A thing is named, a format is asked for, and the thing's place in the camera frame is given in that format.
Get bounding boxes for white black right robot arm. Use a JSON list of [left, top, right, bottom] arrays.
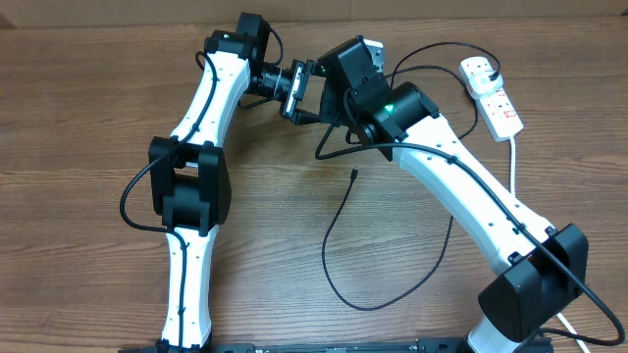
[[317, 36, 589, 352]]

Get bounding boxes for black USB charging cable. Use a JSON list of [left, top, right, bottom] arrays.
[[321, 41, 501, 312]]

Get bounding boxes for white power extension strip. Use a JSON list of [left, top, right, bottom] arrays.
[[458, 56, 524, 142]]

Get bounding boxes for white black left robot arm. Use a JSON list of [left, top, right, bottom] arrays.
[[148, 13, 321, 352]]

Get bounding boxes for white charger plug adapter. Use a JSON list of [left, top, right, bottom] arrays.
[[466, 71, 503, 100]]

